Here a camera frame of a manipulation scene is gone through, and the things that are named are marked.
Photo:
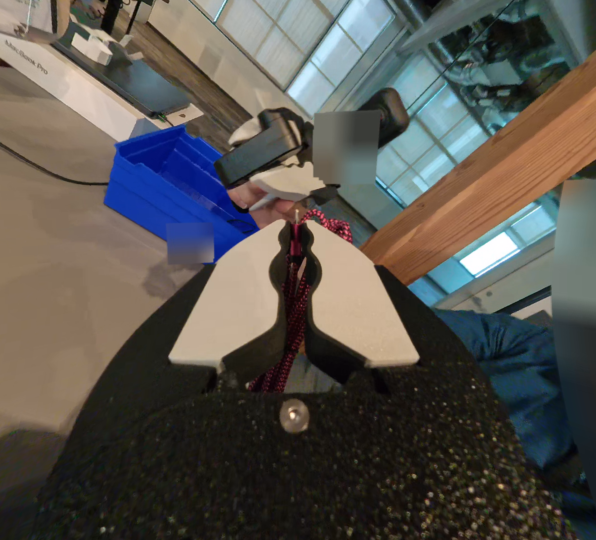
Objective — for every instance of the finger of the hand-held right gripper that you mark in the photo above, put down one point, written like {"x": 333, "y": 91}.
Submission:
{"x": 288, "y": 181}
{"x": 244, "y": 132}

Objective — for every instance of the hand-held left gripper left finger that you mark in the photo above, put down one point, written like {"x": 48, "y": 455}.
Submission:
{"x": 223, "y": 312}

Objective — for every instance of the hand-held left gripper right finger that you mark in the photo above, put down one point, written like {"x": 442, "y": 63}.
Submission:
{"x": 363, "y": 312}

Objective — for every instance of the black power adapter block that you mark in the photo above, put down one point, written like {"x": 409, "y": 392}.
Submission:
{"x": 260, "y": 153}

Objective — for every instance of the blue plastic bin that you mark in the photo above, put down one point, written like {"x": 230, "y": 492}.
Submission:
{"x": 139, "y": 186}

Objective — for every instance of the person's right hand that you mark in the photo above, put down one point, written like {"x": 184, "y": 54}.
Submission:
{"x": 270, "y": 214}

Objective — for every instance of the large window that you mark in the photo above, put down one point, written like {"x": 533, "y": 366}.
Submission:
{"x": 288, "y": 4}

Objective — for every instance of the white cardboard box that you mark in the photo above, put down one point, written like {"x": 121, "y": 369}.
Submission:
{"x": 84, "y": 93}

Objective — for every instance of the white charger set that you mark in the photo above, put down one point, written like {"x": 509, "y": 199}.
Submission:
{"x": 93, "y": 49}

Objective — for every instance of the wooden support post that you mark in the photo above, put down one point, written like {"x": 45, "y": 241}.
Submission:
{"x": 489, "y": 167}

